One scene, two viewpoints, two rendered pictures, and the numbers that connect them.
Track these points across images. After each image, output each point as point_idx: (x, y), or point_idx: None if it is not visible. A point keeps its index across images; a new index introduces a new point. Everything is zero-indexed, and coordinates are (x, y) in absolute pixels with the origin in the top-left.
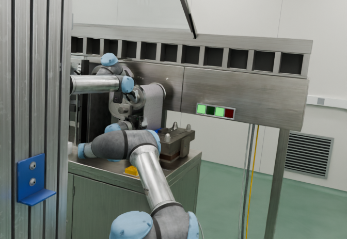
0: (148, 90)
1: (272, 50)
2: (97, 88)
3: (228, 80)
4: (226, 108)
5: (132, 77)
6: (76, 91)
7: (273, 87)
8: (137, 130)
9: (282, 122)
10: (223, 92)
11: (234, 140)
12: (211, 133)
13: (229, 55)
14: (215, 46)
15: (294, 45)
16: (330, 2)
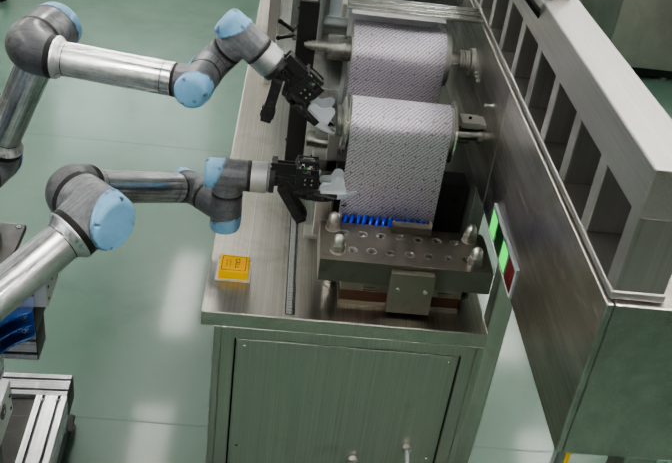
0: (377, 117)
1: (597, 146)
2: (110, 79)
3: (532, 181)
4: (511, 256)
5: (307, 75)
6: (65, 74)
7: (565, 267)
8: (91, 185)
9: (546, 387)
10: (522, 208)
11: None
12: None
13: (565, 105)
14: (548, 60)
15: (626, 161)
16: None
